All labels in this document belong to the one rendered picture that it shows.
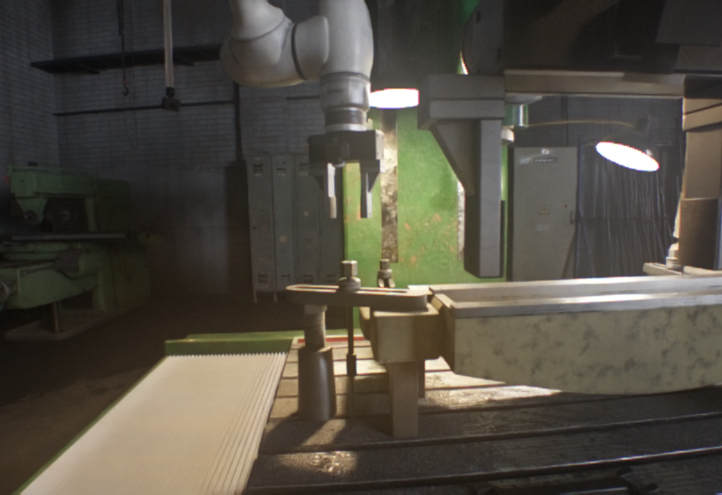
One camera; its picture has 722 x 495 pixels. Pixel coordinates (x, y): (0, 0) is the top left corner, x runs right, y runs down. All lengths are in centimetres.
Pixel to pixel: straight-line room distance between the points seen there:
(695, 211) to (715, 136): 4
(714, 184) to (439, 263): 152
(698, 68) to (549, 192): 527
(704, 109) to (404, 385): 59
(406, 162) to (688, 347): 120
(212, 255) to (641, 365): 578
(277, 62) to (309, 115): 503
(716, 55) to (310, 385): 73
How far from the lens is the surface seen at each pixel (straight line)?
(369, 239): 168
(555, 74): 23
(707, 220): 29
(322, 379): 80
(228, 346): 137
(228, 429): 97
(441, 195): 173
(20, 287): 457
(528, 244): 546
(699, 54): 27
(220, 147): 613
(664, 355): 85
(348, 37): 74
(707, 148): 29
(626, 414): 96
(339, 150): 68
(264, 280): 537
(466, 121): 21
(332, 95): 73
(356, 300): 72
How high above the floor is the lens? 124
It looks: 6 degrees down
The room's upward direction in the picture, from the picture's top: 1 degrees counter-clockwise
